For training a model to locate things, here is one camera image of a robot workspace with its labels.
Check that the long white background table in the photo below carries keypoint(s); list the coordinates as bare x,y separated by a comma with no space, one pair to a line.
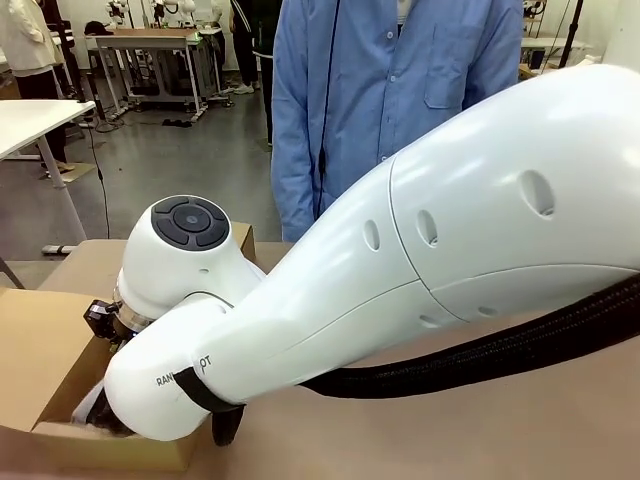
550,44

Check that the person in white coat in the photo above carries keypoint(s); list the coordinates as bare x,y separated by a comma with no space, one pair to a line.
25,35

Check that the black cap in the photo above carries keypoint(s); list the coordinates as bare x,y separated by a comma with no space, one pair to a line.
97,27

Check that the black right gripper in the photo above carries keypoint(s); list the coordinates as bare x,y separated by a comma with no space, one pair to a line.
100,319

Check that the person in dark clothes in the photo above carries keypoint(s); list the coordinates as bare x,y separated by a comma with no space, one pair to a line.
266,100

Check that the brown top grey desk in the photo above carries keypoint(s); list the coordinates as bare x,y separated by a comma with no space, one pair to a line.
150,45

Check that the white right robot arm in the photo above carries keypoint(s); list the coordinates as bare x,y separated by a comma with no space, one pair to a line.
450,225

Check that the grey zip pencil case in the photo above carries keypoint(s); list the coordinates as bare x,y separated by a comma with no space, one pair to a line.
87,407

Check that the person's right forearm blue sleeve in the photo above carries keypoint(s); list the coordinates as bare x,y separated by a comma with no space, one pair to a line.
292,200

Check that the black cloth on floor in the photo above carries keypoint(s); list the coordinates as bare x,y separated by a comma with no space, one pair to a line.
177,122

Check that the person in black trousers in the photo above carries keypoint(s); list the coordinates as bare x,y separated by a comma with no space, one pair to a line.
245,50

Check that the person in blue shirt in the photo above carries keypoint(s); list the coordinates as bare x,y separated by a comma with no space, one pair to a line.
380,75

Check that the open cardboard box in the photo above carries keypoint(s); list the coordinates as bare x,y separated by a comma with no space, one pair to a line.
50,340
85,265

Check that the black stand pole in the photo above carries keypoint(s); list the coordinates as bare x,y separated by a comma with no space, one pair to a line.
575,25

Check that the black tripod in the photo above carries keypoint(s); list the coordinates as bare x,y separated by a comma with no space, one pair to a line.
67,50

